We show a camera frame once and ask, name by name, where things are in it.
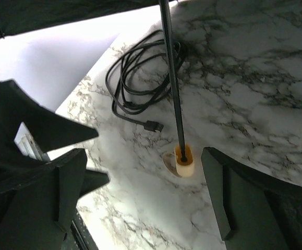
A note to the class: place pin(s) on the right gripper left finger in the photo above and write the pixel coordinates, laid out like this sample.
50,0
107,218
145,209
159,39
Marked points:
38,204

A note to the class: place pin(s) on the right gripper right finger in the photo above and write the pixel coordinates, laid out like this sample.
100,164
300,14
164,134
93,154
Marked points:
253,210

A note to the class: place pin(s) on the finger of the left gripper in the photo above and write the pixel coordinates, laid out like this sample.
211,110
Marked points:
49,130

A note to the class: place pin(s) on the beige umbrella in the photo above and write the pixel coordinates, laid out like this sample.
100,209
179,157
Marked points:
175,53

